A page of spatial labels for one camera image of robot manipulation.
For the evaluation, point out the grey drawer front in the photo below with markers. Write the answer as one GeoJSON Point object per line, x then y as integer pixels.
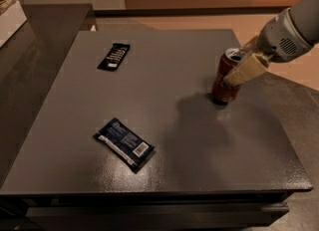
{"type": "Point", "coordinates": [157, 217]}

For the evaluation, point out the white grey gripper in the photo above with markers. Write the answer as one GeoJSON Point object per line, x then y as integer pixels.
{"type": "Point", "coordinates": [278, 40]}

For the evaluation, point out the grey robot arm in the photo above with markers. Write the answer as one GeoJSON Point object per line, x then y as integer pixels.
{"type": "Point", "coordinates": [305, 15]}

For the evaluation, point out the blue rxbar blueberry wrapper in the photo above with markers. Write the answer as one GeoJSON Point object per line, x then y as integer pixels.
{"type": "Point", "coordinates": [127, 145]}

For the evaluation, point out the white box on counter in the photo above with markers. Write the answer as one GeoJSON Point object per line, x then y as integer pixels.
{"type": "Point", "coordinates": [11, 21]}

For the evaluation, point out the dark side counter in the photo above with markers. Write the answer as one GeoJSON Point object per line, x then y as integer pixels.
{"type": "Point", "coordinates": [29, 63]}

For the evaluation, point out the black snack bar wrapper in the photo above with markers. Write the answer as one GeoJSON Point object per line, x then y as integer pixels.
{"type": "Point", "coordinates": [115, 56]}

